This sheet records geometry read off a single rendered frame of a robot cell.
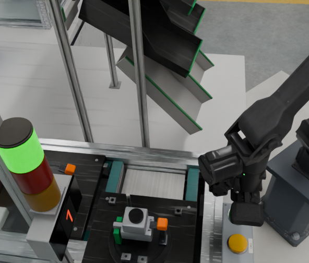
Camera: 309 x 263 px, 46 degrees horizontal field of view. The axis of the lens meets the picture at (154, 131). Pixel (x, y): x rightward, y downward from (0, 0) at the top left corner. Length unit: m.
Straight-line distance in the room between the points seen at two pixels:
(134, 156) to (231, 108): 0.43
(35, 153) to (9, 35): 1.30
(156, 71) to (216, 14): 2.47
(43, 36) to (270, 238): 1.21
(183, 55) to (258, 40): 2.26
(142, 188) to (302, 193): 0.40
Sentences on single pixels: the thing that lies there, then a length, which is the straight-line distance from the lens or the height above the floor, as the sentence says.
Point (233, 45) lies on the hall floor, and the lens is 3.06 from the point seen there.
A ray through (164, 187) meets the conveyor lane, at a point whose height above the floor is 0.92.
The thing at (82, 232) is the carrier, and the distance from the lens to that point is 0.88.
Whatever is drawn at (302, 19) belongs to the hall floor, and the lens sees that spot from 3.52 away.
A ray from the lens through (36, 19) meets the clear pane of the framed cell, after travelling 1.73.
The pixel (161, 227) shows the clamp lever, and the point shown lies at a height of 1.07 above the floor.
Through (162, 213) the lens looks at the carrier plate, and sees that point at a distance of 0.88.
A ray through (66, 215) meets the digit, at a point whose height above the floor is 1.22.
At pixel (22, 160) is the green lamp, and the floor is 1.39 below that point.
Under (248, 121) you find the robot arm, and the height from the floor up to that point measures 1.29.
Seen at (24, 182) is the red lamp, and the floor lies 1.34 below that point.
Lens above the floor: 1.74
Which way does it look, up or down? 48 degrees down
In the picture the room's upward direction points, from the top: 3 degrees counter-clockwise
